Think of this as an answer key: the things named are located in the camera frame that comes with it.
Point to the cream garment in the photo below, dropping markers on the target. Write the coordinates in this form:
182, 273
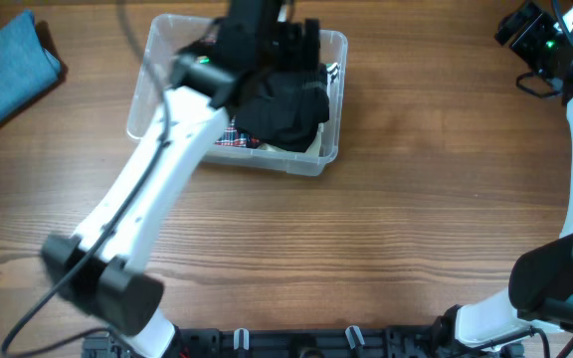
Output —
312, 150

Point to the blue garment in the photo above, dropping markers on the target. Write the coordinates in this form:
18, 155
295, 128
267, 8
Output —
27, 68

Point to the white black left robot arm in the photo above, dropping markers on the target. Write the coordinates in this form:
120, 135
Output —
100, 267

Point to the white garment with green tag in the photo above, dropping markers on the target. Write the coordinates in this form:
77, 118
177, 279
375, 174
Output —
332, 73

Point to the clear plastic storage container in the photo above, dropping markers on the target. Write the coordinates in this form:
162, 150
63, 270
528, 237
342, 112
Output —
169, 32

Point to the black garment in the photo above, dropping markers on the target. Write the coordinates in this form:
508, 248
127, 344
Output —
292, 102

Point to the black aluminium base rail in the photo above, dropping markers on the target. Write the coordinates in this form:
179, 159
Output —
391, 342

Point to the red plaid shirt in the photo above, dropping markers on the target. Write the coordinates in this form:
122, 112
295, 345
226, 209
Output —
233, 137

